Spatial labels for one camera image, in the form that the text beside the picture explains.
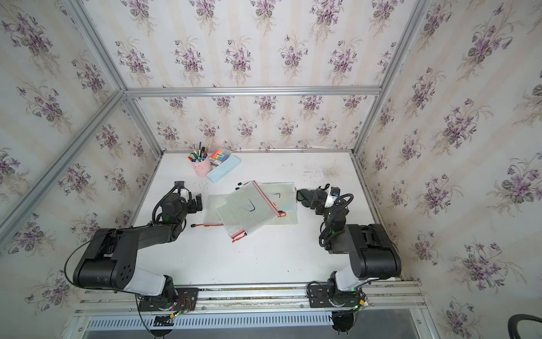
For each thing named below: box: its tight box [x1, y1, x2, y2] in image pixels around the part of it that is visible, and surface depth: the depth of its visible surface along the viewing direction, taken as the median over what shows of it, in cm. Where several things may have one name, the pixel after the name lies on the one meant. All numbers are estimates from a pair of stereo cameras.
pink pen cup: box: [187, 153, 213, 178], surface depth 106 cm
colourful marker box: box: [208, 146, 233, 167], surface depth 120 cm
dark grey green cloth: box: [296, 187, 328, 208], surface depth 100 cm
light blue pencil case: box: [206, 155, 241, 183], surface depth 113 cm
